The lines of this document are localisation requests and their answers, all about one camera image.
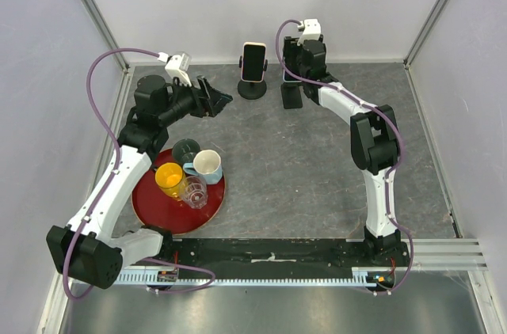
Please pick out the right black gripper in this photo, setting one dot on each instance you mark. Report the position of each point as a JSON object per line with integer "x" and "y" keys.
{"x": 291, "y": 46}

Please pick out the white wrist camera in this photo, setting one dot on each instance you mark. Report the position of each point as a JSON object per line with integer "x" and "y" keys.
{"x": 176, "y": 66}
{"x": 310, "y": 29}

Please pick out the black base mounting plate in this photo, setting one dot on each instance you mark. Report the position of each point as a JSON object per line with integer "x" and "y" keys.
{"x": 282, "y": 257}

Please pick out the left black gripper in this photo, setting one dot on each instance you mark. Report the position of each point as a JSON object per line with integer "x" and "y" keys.
{"x": 207, "y": 101}

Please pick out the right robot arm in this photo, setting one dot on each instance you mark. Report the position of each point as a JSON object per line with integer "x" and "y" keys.
{"x": 374, "y": 147}

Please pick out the dark green mug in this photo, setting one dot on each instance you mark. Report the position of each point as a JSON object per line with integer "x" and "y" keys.
{"x": 185, "y": 150}

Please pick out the phone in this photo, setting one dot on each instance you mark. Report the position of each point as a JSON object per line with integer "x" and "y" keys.
{"x": 288, "y": 76}
{"x": 253, "y": 62}

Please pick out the clear glass cup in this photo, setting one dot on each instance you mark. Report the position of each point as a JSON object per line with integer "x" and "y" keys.
{"x": 193, "y": 191}

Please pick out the black folding phone stand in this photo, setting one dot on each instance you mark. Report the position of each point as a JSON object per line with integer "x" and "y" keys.
{"x": 291, "y": 95}

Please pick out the light blue cream mug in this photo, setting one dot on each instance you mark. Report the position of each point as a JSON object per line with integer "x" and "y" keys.
{"x": 206, "y": 164}

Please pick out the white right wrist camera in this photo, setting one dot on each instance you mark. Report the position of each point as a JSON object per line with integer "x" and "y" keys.
{"x": 310, "y": 29}

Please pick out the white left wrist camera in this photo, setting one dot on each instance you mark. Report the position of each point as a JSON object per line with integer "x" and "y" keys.
{"x": 176, "y": 66}

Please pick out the black round-base phone stand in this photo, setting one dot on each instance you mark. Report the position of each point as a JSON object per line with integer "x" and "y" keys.
{"x": 251, "y": 90}

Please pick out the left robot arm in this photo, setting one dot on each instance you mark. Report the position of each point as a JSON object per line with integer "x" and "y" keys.
{"x": 85, "y": 249}

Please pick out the red round tray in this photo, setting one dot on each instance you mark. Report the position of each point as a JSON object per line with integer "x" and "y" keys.
{"x": 154, "y": 208}

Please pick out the light blue cable duct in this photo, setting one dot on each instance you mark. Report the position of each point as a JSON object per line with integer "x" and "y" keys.
{"x": 154, "y": 276}

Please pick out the yellow plastic cup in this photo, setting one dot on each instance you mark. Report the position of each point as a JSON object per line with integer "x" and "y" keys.
{"x": 170, "y": 177}

